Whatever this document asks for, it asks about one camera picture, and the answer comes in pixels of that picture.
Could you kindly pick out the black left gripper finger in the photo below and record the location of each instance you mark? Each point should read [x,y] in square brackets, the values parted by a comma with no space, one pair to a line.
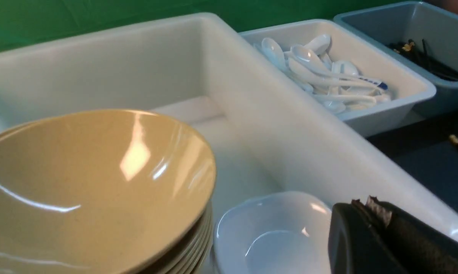
[377,237]

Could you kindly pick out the tan noodle bowl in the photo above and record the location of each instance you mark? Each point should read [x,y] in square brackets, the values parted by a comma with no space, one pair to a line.
[99,192]

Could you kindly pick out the white dish in tub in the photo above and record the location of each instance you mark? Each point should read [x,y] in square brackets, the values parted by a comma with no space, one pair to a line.
[282,233]

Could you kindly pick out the black serving tray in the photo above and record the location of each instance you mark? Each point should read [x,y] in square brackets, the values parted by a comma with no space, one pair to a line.
[423,150]

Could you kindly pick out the white spoon bin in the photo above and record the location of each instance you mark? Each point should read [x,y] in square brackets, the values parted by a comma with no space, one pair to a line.
[406,87]

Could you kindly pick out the white spoon blue mark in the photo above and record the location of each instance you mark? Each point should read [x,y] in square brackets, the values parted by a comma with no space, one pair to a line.
[311,61]

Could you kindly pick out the white ceramic spoon top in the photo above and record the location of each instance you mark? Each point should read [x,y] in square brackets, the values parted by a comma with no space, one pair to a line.
[314,48]

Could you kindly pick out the white ceramic spoon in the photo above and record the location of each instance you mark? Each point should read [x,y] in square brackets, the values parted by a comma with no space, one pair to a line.
[314,48]
[272,50]

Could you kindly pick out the bundle of black chopsticks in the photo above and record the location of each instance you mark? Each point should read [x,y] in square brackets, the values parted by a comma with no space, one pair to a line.
[423,59]

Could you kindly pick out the blue-grey chopstick bin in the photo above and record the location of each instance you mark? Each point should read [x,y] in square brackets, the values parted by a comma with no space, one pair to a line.
[413,20]

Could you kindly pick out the white ceramic spoon left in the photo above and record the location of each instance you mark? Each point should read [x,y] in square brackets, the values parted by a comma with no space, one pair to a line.
[272,50]

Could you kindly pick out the large white plastic tub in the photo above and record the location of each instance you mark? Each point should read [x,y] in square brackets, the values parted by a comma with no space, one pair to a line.
[267,134]

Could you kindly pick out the green backdrop cloth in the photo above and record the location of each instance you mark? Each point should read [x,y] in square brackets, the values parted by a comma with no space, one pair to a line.
[28,22]

